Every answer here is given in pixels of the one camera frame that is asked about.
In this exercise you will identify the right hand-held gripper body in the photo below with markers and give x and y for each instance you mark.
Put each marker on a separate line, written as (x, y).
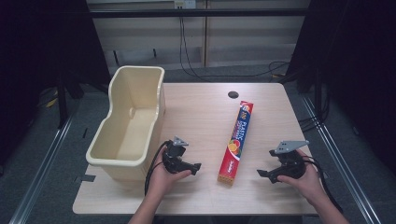
(291, 165)

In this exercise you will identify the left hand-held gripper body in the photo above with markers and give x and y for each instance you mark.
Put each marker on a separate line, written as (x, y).
(173, 157)

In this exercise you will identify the long red plastic wrap box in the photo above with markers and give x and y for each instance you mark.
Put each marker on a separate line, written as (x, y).
(236, 143)

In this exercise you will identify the cream plastic bin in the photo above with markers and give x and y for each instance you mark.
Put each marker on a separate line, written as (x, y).
(137, 102)

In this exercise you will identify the person's right hand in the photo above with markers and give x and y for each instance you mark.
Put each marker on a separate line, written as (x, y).
(309, 182)

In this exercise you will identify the person's left hand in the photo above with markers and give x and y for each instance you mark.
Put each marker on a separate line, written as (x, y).
(162, 182)

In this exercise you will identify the round black table grommet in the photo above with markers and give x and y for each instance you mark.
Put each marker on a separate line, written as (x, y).
(233, 94)

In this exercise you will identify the black tape strip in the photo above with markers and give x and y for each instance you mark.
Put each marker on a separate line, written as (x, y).
(87, 178)

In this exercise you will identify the black curtain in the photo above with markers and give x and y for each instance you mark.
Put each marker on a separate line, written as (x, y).
(355, 68)
(40, 62)

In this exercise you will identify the black metal stand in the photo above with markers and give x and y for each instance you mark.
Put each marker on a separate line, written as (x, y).
(62, 105)

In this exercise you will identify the black horizontal bar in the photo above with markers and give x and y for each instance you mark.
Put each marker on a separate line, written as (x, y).
(199, 12)

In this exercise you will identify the metal floor rail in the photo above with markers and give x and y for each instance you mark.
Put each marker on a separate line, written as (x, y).
(339, 161)
(40, 174)

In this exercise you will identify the white wall socket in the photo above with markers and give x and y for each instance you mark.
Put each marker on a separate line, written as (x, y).
(185, 4)

